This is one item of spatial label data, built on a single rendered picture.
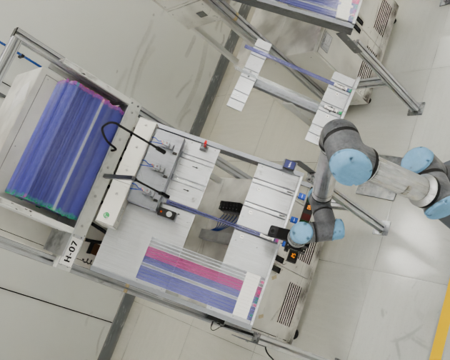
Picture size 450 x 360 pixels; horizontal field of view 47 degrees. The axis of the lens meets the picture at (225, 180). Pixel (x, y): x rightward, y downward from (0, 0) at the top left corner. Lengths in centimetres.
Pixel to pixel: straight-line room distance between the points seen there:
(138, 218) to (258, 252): 53
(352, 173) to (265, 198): 75
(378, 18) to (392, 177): 183
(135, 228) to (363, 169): 108
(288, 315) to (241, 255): 70
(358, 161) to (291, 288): 136
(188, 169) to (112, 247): 46
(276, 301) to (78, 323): 174
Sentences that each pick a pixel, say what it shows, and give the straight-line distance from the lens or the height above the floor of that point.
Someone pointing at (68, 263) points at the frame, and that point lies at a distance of 223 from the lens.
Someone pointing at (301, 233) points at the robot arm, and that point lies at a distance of 186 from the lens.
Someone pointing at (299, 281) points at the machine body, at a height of 16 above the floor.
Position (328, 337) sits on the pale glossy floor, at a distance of 285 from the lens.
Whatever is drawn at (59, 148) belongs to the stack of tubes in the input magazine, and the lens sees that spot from 214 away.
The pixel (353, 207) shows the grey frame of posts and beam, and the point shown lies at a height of 30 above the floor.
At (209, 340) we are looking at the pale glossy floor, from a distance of 342.
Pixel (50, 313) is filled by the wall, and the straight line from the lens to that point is 390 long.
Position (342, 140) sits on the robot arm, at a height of 118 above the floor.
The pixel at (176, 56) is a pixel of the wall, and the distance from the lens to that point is 431.
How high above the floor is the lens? 230
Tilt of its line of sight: 37 degrees down
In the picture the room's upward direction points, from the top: 59 degrees counter-clockwise
